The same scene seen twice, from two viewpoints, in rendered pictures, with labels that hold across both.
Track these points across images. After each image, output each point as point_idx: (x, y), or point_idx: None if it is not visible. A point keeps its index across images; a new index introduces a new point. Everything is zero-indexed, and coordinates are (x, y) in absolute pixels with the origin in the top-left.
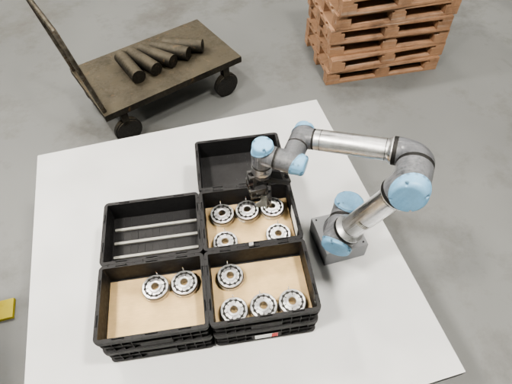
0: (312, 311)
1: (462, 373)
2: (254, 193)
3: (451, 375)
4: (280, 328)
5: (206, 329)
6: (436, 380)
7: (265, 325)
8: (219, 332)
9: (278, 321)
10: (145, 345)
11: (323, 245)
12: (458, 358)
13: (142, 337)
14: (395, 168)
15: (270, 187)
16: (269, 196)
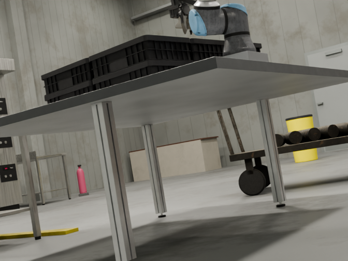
0: (140, 36)
1: (215, 62)
2: (172, 11)
3: (201, 60)
4: (126, 69)
5: (85, 61)
6: (185, 64)
7: (117, 64)
8: (95, 76)
9: (124, 57)
10: (60, 87)
11: (190, 26)
12: (222, 57)
13: (58, 68)
14: None
15: (181, 4)
16: (179, 11)
